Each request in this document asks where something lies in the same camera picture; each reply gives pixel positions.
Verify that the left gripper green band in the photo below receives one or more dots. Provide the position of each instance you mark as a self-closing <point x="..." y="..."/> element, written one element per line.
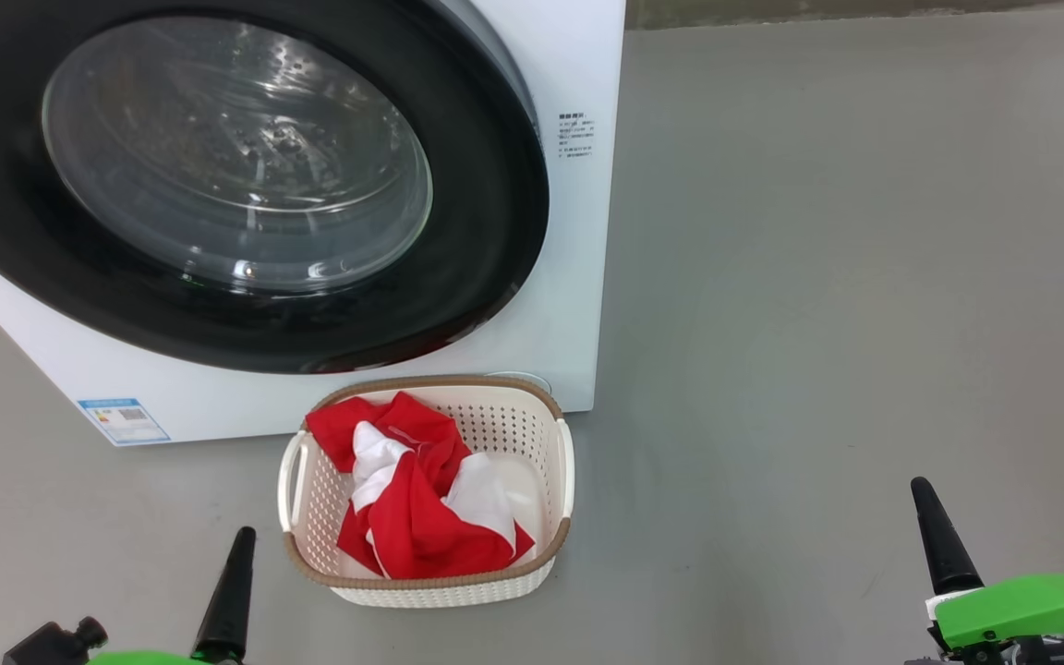
<point x="144" y="658"/>

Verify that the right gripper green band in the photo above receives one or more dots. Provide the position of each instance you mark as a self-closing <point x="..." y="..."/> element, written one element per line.
<point x="1031" y="610"/>

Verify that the red and white garment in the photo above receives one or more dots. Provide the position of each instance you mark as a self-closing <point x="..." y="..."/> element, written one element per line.
<point x="421" y="536"/>

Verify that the black round glass washer door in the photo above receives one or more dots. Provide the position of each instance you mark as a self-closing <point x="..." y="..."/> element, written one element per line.
<point x="486" y="231"/>

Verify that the cream perforated laundry basket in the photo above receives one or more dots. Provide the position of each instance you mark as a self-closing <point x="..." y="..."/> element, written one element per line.
<point x="550" y="499"/>

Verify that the white front-load washing machine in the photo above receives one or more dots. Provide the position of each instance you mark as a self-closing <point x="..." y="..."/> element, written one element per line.
<point x="569" y="305"/>

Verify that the blue energy label sticker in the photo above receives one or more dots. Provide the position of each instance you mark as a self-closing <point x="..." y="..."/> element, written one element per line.
<point x="124" y="421"/>

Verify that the round white filter cap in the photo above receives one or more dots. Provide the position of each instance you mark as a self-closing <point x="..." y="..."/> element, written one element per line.
<point x="523" y="380"/>

